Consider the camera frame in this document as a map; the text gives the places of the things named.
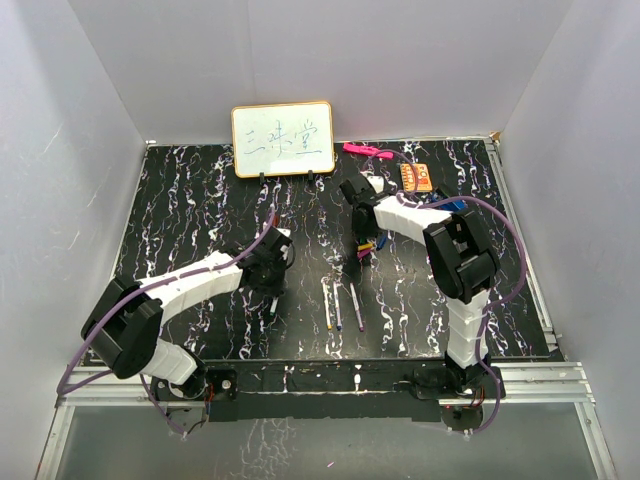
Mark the small whiteboard with writing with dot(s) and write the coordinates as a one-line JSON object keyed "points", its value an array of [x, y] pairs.
{"points": [[283, 139]]}

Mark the blue marker pen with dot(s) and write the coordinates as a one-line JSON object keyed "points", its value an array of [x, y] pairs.
{"points": [[339, 323]]}

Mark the pink marker pen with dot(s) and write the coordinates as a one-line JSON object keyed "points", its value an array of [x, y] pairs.
{"points": [[356, 307]]}

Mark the orange card box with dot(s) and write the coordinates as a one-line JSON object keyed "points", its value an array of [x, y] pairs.
{"points": [[416, 177]]}

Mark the yellow marker pen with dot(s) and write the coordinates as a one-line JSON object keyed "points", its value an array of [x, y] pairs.
{"points": [[327, 307]]}

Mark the green marker pen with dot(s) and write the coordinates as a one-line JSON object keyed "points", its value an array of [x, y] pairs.
{"points": [[273, 306]]}

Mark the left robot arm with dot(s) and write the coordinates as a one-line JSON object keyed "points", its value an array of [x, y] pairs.
{"points": [[124, 328]]}

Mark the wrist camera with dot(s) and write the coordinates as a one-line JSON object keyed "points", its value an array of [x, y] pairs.
{"points": [[377, 182], [283, 242]]}

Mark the blue plastic clip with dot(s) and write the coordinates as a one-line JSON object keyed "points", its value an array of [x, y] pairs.
{"points": [[442, 193]]}

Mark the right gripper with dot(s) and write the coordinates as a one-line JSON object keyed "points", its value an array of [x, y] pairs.
{"points": [[361, 232]]}

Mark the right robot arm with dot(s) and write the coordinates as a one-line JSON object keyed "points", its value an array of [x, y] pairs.
{"points": [[462, 260]]}

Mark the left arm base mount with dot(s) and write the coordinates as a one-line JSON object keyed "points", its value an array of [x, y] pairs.
{"points": [[207, 385]]}

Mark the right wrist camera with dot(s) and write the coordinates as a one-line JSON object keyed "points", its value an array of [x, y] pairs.
{"points": [[377, 182]]}

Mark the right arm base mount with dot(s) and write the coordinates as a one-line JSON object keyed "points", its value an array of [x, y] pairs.
{"points": [[472, 386]]}

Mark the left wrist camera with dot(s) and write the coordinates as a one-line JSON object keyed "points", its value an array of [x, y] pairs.
{"points": [[283, 242]]}

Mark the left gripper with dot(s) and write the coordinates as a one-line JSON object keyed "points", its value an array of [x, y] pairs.
{"points": [[276, 288]]}

